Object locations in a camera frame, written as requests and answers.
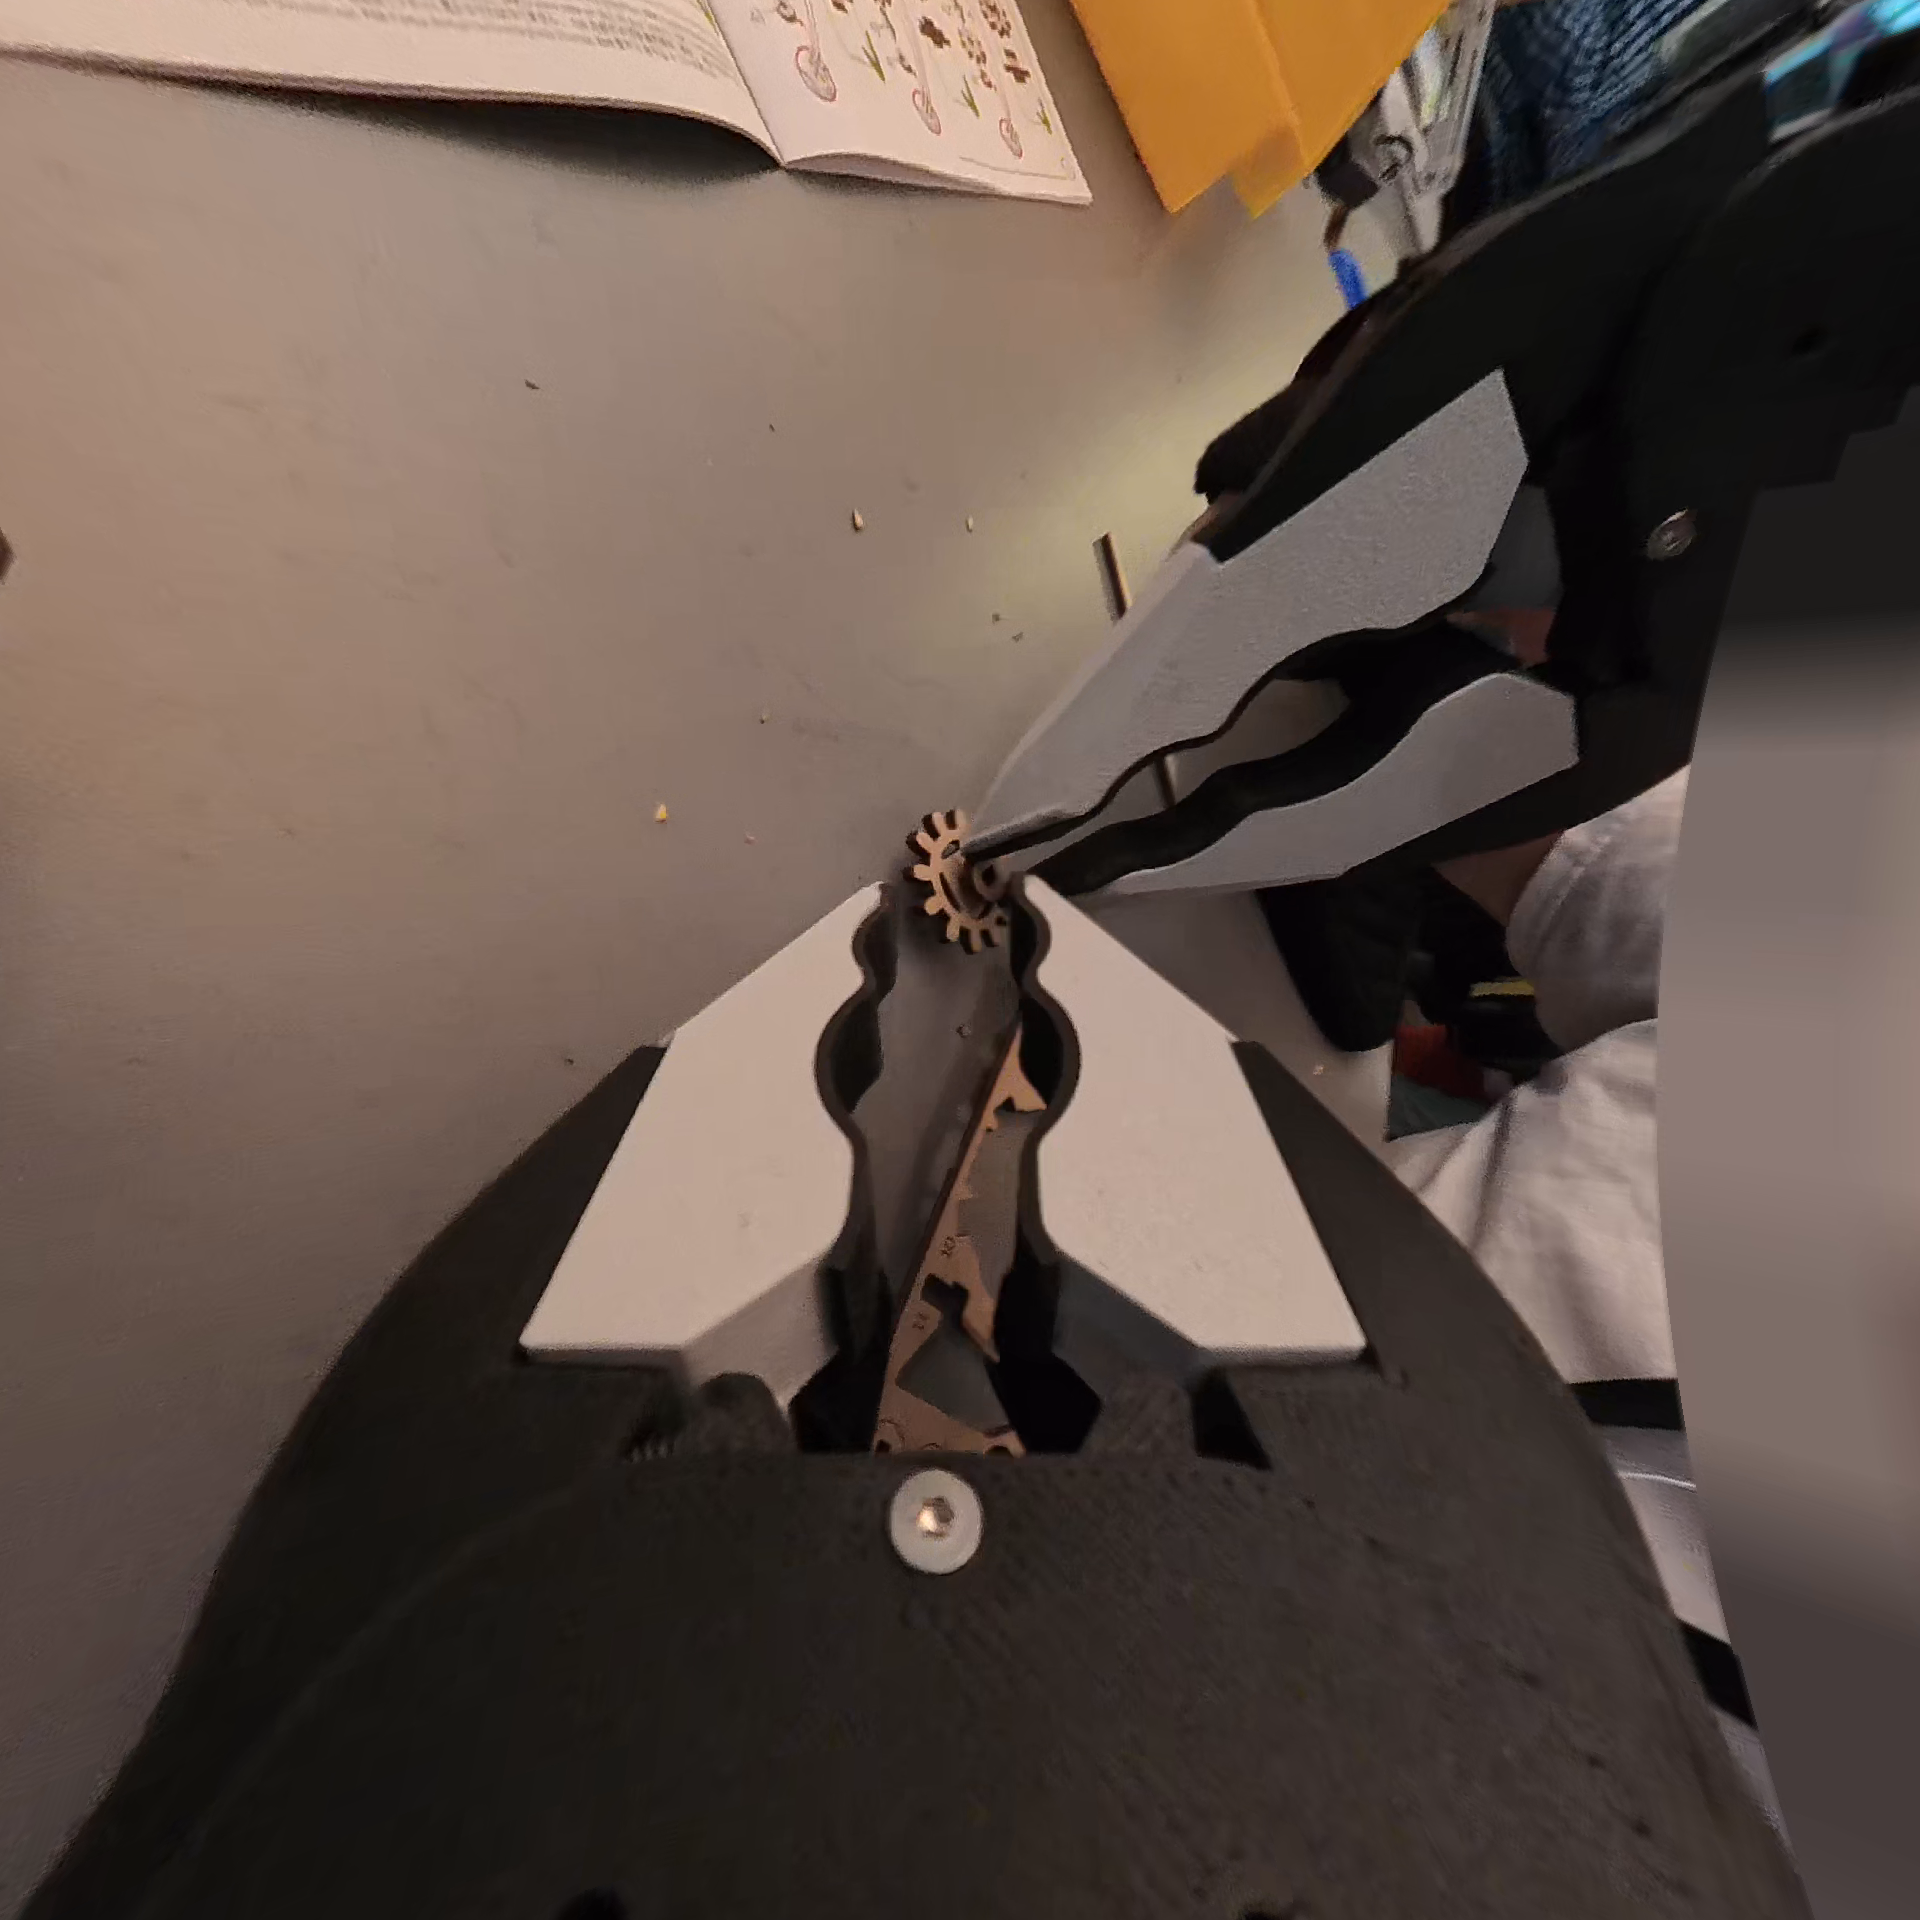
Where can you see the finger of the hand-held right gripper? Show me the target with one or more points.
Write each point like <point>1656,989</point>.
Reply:
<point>1469,768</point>
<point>1273,594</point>

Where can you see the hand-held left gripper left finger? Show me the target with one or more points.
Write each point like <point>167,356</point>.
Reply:
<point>707,1202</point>

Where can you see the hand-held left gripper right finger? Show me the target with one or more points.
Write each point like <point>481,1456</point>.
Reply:
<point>1181,1202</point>

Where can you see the laser-cut wooden parts sheet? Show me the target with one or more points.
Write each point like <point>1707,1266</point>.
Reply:
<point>955,1255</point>

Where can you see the small wooden gear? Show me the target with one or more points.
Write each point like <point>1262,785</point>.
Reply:
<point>935,884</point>

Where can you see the thin wooden stick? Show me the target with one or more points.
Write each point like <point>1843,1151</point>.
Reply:
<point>1115,572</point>

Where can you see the blue plastic object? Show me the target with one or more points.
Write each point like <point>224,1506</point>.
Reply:
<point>1345,279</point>

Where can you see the yellow plastic bin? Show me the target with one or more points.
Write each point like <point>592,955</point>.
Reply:
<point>1232,85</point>

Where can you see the paper instruction booklet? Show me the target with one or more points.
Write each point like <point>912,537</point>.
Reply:
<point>451,31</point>

